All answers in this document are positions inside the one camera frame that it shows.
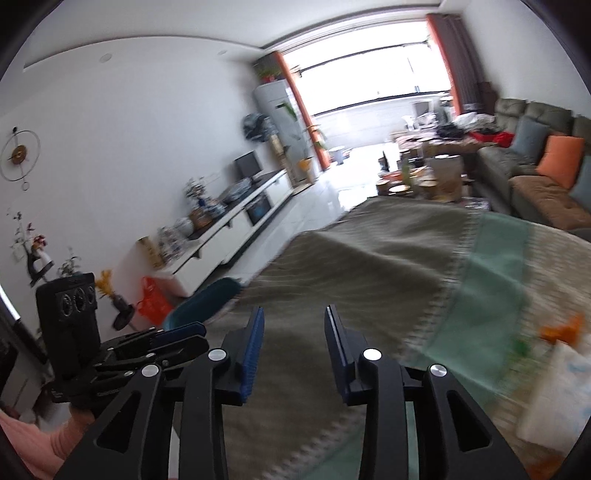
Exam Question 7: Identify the potted plant with red pot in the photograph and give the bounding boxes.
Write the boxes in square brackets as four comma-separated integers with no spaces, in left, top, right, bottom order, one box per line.
[255,60,282,84]

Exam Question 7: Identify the red leaf branch figurine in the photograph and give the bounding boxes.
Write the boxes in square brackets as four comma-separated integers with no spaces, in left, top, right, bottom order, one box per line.
[7,210,56,288]

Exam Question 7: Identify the black monitor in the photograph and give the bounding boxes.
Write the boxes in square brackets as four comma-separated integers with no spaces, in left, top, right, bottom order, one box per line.
[235,151,264,182]

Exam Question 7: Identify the green sofa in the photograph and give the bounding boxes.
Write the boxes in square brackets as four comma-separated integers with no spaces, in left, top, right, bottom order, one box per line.
[475,98,591,232]

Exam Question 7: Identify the yellow carton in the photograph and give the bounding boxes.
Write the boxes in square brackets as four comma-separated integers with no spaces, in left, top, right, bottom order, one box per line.
[139,236,164,269]

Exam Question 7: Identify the clear bag of items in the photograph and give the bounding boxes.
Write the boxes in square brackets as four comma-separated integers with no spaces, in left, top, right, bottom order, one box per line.
[157,226,182,259]

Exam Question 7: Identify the white standing air conditioner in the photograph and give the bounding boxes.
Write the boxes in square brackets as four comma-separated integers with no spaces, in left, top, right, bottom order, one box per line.
[253,79,319,185]

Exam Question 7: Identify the brown paper bag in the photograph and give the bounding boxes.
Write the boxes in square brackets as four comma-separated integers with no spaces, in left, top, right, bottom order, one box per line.
[431,154,464,201]

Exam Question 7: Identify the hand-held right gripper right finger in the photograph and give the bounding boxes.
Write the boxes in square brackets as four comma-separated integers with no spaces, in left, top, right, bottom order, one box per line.
[324,304,529,480]

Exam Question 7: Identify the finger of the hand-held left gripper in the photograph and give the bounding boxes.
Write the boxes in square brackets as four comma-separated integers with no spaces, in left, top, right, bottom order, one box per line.
[115,336,209,370]
[99,322,207,352]

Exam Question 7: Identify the white plastic bag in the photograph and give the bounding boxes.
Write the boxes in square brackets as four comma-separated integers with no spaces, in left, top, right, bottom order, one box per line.
[455,112,497,130]

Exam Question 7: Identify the person's left forearm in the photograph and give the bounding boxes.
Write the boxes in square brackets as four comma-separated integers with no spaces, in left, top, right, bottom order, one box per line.
[0,406,98,480]

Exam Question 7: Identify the hanging grey backpack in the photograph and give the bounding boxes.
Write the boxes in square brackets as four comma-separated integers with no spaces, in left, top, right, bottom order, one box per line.
[243,112,273,143]

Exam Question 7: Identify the blue throw pillow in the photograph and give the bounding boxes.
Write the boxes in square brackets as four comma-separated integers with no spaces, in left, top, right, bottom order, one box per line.
[510,117,550,160]
[570,154,591,210]

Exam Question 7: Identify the plant in blue vase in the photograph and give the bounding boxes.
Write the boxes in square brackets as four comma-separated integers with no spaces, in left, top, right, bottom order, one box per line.
[58,249,84,278]

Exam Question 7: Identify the orange grey curtain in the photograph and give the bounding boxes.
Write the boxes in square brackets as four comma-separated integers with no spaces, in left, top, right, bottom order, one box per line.
[272,51,331,171]
[425,13,481,116]

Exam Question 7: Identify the patterned tablecloth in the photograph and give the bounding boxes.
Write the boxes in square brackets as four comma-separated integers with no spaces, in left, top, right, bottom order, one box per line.
[222,198,591,480]

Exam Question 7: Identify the flower vase on cabinet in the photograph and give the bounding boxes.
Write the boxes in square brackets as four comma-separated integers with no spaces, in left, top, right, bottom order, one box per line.
[185,178,213,215]

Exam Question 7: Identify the tall plant in yellow pot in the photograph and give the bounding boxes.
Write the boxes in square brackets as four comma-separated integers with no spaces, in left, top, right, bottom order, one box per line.
[281,102,329,185]

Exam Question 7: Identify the clear plastic bag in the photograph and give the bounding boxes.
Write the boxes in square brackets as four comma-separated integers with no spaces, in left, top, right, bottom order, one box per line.
[222,181,252,202]

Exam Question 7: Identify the brown ottoman bench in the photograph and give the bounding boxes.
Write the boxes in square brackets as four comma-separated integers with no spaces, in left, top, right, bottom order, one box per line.
[392,133,483,157]

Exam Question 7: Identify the yellow flowers in black vase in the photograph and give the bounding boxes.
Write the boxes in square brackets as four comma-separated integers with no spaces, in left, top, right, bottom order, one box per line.
[95,270,137,330]

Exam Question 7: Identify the dark display cabinet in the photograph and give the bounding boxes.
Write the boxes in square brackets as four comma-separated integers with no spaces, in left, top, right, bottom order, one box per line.
[0,286,51,416]

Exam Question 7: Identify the white tv cabinet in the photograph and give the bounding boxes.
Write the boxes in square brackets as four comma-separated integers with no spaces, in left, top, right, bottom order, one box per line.
[134,168,296,298]

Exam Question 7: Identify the red cloth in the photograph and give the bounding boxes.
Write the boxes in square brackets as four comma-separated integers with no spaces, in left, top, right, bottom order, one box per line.
[480,130,515,147]

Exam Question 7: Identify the brown sofa seat cushion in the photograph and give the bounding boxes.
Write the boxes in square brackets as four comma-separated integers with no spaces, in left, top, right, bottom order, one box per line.
[508,175,591,232]

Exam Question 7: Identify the orange throw pillow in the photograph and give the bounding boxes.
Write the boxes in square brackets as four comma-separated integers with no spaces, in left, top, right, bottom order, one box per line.
[536,135,585,190]

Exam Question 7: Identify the round wire wall clock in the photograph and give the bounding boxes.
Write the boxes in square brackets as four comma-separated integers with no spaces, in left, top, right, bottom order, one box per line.
[0,127,41,191]

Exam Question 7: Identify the dark green trash bin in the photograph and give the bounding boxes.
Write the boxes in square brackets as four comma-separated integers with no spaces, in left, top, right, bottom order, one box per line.
[163,277,243,333]

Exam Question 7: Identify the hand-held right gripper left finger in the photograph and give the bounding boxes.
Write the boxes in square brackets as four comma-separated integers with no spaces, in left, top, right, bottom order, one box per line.
[54,306,266,480]

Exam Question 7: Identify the cluttered coffee table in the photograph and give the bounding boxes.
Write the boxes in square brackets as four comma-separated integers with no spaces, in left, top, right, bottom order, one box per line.
[376,152,476,204]

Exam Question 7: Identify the orange plastic bag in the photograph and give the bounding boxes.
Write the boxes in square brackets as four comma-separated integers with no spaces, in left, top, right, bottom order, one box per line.
[136,276,172,324]

